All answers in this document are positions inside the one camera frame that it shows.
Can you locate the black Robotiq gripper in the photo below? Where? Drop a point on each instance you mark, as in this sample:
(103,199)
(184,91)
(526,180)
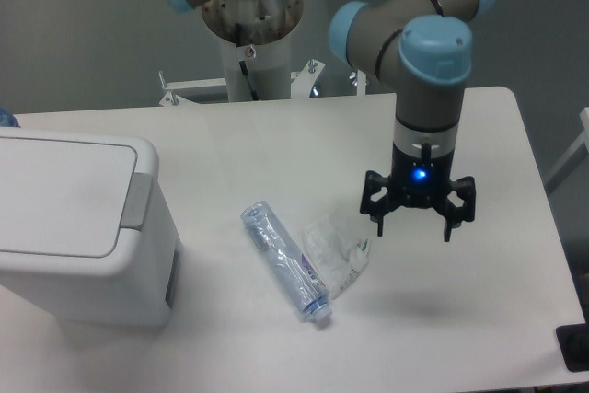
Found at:
(417,184)

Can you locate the white push-button trash can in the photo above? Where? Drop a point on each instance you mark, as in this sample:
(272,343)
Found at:
(86,233)

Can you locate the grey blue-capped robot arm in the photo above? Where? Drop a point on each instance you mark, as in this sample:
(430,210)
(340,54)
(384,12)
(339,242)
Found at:
(420,48)

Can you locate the crumpled clear plastic wrapper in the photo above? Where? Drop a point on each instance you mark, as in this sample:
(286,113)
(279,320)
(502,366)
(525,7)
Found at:
(338,245)

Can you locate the crushed clear plastic bottle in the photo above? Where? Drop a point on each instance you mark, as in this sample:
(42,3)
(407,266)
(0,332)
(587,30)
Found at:
(292,270)

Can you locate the black clamp at table edge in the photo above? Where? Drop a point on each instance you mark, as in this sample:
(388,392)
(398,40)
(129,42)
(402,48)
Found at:
(573,342)

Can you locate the blue object at left edge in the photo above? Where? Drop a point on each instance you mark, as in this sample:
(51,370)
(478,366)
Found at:
(7,119)

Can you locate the white pedestal base frame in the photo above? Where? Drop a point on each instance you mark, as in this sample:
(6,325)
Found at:
(247,84)

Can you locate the white frame at right edge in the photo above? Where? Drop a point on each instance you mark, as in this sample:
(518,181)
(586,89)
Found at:
(572,157)

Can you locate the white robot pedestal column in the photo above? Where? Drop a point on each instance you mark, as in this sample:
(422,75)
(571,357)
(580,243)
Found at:
(257,32)

